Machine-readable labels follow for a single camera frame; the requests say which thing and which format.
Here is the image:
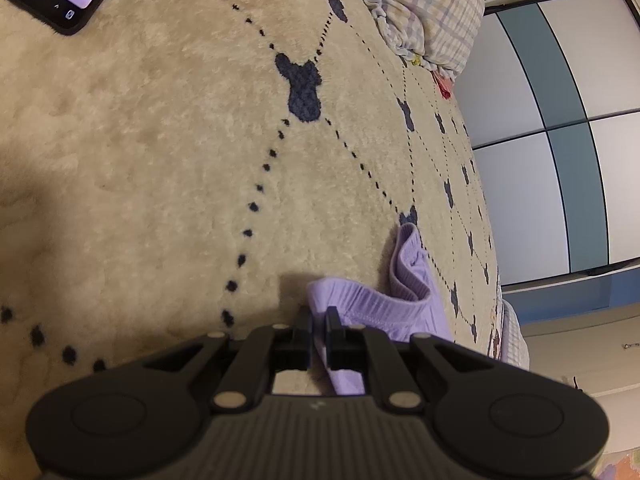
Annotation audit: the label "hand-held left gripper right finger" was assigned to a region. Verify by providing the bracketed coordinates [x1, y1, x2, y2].
[325, 306, 496, 413]

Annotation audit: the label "pink cloth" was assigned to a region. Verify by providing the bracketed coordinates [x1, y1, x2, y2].
[432, 71, 453, 101]

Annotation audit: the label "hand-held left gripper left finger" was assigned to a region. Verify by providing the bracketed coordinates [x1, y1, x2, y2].
[135, 305, 313, 413]

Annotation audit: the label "purple plaid quilt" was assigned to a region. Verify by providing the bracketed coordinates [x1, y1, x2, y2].
[497, 300, 531, 363]

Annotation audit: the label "sliding door wardrobe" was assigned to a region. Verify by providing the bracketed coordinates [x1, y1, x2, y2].
[452, 0, 640, 311]

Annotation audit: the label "plaid ruffled pillow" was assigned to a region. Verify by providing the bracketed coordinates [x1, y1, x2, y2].
[357, 0, 486, 81]

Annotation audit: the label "purple pants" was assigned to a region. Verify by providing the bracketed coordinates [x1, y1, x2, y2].
[306, 222, 453, 396]

